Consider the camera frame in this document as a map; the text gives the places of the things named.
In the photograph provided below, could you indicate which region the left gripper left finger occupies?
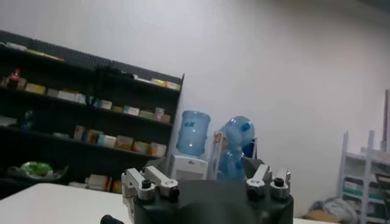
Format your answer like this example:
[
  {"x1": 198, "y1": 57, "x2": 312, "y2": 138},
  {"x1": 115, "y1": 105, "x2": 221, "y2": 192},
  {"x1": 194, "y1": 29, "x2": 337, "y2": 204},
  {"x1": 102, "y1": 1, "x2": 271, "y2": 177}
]
[{"x1": 121, "y1": 166, "x2": 180, "y2": 214}]

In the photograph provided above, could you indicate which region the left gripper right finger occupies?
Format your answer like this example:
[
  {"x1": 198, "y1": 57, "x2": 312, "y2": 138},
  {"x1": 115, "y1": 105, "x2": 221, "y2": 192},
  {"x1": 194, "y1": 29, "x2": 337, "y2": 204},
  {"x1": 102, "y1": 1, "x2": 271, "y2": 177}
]
[{"x1": 246, "y1": 164, "x2": 292, "y2": 201}]

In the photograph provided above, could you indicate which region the pile of grey clothes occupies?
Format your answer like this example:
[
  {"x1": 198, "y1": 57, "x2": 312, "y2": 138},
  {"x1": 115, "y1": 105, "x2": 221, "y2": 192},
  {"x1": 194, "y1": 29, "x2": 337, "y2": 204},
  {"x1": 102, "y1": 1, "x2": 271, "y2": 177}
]
[{"x1": 310, "y1": 197, "x2": 360, "y2": 223}]

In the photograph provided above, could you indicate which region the blue water jug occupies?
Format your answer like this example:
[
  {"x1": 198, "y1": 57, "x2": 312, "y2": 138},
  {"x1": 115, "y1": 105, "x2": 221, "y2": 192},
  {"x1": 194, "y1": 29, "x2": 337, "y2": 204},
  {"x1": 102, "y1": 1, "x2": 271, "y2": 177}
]
[
  {"x1": 218, "y1": 148, "x2": 245, "y2": 180},
  {"x1": 224, "y1": 115, "x2": 256, "y2": 150}
]

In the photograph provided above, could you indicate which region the upright blue water bottle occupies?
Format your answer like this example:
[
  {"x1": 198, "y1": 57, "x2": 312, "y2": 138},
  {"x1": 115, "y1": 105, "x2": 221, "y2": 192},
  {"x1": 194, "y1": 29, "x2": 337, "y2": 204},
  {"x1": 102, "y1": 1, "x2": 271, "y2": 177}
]
[{"x1": 176, "y1": 110, "x2": 211, "y2": 158}]

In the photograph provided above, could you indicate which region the closed brown cardboard box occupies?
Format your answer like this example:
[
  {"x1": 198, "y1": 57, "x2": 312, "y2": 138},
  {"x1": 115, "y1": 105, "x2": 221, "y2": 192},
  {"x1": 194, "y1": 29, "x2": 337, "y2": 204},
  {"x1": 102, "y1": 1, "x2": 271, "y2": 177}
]
[{"x1": 303, "y1": 209, "x2": 342, "y2": 223}]

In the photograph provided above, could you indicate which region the black shelving unit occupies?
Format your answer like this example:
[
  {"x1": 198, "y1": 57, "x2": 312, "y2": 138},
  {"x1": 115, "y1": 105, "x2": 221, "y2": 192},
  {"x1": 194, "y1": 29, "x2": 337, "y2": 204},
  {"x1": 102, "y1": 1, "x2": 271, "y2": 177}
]
[{"x1": 0, "y1": 29, "x2": 185, "y2": 195}]

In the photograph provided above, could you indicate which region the white metal shelving rack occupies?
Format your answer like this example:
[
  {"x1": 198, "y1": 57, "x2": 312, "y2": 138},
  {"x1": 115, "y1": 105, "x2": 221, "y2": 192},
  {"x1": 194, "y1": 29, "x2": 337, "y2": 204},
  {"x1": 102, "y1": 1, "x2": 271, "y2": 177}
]
[{"x1": 337, "y1": 88, "x2": 390, "y2": 224}]

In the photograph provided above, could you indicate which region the green item on plate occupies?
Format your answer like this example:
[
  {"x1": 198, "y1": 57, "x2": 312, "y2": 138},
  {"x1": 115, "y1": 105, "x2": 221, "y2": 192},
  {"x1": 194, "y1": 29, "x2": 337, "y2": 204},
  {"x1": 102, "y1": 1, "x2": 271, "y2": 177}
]
[{"x1": 7, "y1": 161, "x2": 69, "y2": 181}]

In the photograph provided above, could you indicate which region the cola bottle red cap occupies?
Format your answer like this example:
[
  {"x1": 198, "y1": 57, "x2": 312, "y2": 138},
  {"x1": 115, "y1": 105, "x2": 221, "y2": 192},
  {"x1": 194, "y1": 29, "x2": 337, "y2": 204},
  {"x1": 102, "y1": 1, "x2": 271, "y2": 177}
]
[{"x1": 8, "y1": 67, "x2": 22, "y2": 89}]

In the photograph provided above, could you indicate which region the white wire jug rack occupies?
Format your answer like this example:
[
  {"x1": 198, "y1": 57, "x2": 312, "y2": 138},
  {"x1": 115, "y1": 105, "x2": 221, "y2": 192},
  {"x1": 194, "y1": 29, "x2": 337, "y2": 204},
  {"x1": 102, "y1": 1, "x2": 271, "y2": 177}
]
[{"x1": 207, "y1": 130, "x2": 259, "y2": 181}]

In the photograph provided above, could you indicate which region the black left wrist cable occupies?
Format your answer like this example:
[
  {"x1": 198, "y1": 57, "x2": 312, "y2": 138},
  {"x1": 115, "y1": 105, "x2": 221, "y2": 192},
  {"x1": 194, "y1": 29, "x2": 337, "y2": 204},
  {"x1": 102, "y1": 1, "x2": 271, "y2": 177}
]
[{"x1": 100, "y1": 214, "x2": 125, "y2": 224}]

